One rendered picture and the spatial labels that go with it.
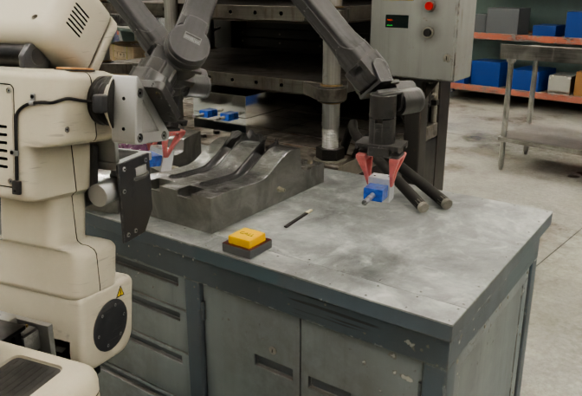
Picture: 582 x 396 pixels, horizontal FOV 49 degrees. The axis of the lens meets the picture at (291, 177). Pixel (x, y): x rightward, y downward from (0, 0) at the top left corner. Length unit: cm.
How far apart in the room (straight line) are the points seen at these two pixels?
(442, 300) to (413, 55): 104
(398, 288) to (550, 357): 149
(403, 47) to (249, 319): 104
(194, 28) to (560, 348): 205
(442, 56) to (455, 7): 15
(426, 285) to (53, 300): 72
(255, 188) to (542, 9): 681
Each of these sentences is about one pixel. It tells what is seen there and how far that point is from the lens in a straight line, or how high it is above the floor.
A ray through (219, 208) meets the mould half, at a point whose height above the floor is 86.
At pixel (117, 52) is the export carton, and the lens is 793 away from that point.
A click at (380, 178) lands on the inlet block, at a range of 141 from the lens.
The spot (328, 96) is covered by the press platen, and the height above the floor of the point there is 101.
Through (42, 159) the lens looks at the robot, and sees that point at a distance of 116.
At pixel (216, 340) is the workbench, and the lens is 164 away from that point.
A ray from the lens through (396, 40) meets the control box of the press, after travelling 213.
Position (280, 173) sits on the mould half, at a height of 88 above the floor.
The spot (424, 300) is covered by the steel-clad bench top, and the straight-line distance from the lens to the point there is 124.
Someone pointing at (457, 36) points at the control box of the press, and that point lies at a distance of 206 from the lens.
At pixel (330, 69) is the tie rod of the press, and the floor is 110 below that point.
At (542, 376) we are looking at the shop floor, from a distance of 259.
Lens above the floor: 138
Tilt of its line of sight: 17 degrees down
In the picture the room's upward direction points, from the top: straight up
